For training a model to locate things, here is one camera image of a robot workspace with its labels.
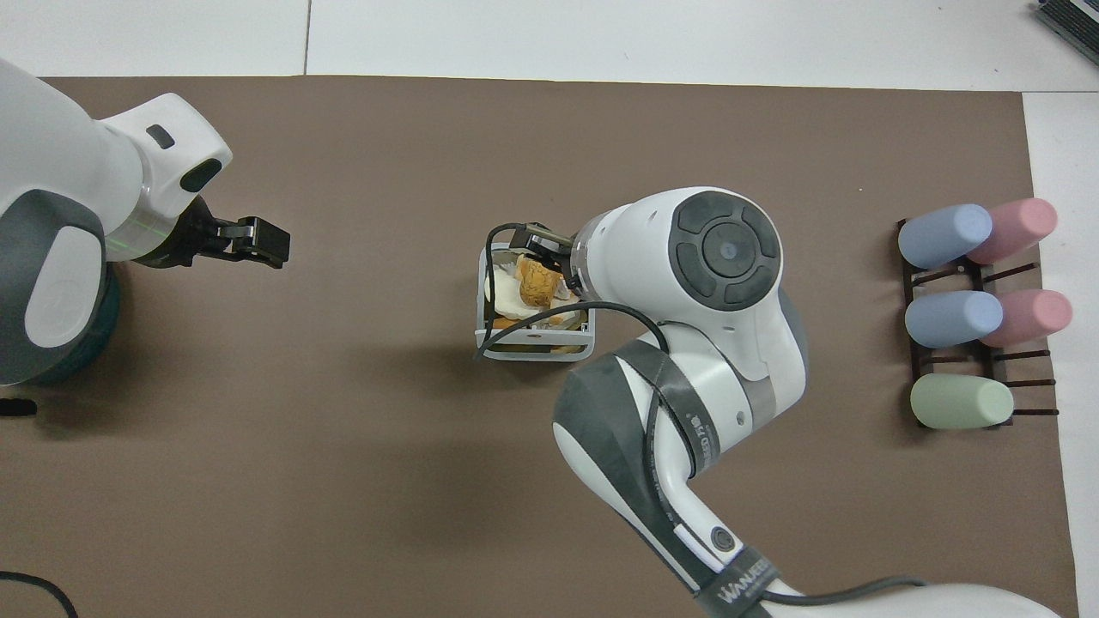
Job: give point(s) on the small white open bin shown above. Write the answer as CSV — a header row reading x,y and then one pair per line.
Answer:
x,y
532,348

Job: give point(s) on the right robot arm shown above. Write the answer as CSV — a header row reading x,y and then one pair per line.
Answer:
x,y
687,343

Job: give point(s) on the dark brown cup rack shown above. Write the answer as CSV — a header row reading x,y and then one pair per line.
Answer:
x,y
987,276

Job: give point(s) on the blue cup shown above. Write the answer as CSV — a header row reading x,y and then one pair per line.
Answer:
x,y
953,319
944,236

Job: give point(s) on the black stand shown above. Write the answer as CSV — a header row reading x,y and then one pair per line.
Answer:
x,y
15,408

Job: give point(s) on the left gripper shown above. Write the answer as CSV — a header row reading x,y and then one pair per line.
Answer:
x,y
183,236

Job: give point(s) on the dark grey ribbed object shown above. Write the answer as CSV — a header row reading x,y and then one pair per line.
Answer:
x,y
1073,17

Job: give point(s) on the green cup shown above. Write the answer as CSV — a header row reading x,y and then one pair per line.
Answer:
x,y
962,402

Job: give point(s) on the pink cup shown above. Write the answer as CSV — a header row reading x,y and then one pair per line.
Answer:
x,y
1022,227
1035,318

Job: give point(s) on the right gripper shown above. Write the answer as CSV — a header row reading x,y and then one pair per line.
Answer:
x,y
549,242

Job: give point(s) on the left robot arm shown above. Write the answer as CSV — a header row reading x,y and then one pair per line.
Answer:
x,y
60,172

